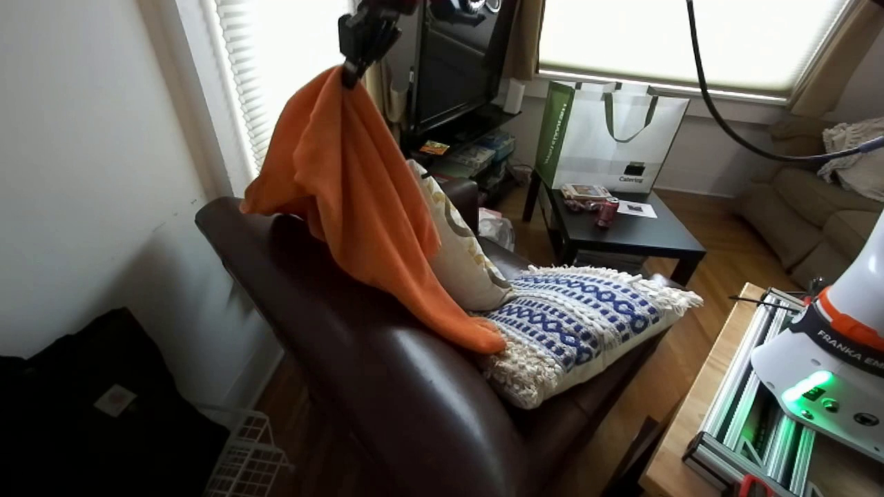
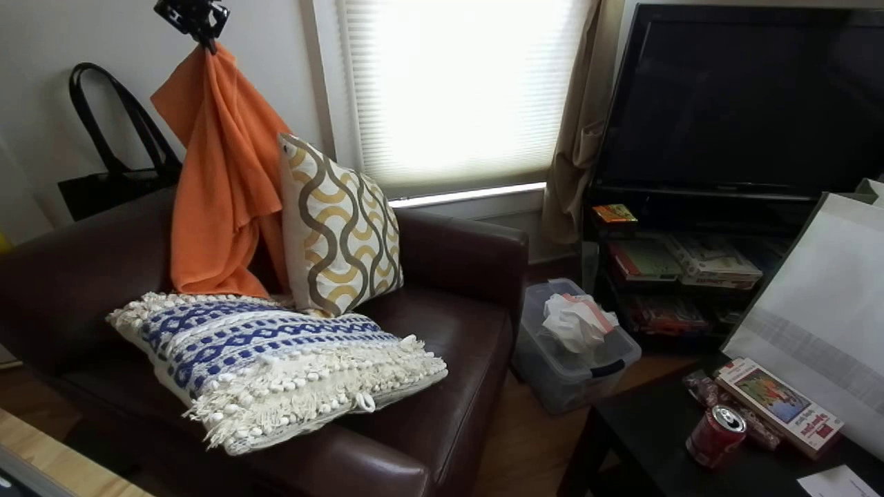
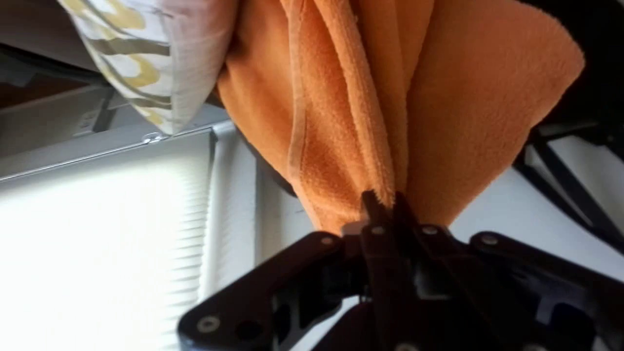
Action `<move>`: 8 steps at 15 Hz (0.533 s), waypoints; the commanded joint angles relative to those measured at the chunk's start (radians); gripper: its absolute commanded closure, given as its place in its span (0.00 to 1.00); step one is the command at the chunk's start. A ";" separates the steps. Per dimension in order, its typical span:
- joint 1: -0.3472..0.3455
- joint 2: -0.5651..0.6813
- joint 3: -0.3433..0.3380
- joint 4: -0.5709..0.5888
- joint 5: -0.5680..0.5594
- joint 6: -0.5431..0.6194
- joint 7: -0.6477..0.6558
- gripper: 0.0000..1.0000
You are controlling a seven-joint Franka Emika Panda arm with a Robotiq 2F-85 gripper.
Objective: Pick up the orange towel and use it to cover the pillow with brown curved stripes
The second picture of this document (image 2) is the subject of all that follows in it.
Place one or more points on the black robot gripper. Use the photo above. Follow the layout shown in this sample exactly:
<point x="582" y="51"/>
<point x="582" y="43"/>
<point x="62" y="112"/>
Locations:
<point x="193" y="14"/>

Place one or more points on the orange towel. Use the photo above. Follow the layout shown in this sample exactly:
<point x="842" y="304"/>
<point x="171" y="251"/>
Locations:
<point x="225" y="174"/>

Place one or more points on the pillow with brown curved stripes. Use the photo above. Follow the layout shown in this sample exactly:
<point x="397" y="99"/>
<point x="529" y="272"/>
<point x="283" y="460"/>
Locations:
<point x="338" y="231"/>

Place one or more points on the blue and white fringed pillow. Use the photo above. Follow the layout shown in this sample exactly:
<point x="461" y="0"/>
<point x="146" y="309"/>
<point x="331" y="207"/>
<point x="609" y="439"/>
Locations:
<point x="272" y="362"/>

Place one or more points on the black tote bag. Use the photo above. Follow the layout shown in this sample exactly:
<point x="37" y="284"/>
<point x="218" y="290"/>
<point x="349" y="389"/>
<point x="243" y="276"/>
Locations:
<point x="114" y="148"/>

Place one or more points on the white window blind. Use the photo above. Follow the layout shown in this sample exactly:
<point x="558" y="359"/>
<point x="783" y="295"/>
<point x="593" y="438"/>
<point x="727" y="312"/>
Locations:
<point x="461" y="86"/>

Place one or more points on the dark brown leather armchair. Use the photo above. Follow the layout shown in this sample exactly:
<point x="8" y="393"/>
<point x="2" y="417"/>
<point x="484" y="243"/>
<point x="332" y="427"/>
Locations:
<point x="433" y="312"/>

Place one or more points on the beige curtain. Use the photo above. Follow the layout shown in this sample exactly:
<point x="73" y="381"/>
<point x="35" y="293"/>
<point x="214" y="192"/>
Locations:
<point x="575" y="127"/>

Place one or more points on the small orange box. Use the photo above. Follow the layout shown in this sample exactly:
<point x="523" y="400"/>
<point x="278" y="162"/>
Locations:
<point x="616" y="214"/>

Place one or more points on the white crumpled cloth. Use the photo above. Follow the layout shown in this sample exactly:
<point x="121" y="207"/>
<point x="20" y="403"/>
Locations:
<point x="580" y="320"/>

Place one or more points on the clear plastic storage bin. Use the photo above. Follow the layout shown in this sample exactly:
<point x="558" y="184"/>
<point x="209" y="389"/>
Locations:
<point x="562" y="359"/>

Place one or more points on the stack of books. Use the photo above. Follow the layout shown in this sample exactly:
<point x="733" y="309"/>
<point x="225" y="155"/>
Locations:
<point x="645" y="260"/>

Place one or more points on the black tv stand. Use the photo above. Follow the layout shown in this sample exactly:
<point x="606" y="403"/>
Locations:
<point x="682" y="276"/>

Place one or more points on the black flat screen television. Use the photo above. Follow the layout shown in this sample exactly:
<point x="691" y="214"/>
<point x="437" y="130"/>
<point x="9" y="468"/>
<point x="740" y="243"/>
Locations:
<point x="747" y="97"/>

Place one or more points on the red dvd stack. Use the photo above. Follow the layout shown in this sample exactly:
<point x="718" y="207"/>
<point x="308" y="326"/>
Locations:
<point x="667" y="319"/>

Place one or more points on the stack of magazines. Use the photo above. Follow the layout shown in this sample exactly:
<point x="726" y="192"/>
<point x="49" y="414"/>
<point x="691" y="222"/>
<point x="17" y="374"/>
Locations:
<point x="719" y="265"/>

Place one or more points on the dark coffee table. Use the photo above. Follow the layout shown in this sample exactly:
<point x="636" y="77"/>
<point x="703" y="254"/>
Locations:
<point x="682" y="450"/>

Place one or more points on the red soda can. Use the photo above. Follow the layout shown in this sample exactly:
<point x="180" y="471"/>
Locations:
<point x="718" y="438"/>

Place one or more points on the white paper bag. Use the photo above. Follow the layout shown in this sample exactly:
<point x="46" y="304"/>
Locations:
<point x="820" y="312"/>

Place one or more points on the white box with picture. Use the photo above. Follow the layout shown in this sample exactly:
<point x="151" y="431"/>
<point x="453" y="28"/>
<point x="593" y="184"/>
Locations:
<point x="780" y="403"/>

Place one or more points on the white paper sheet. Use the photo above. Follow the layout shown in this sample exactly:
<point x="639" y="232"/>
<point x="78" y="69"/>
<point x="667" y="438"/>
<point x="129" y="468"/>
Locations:
<point x="835" y="482"/>

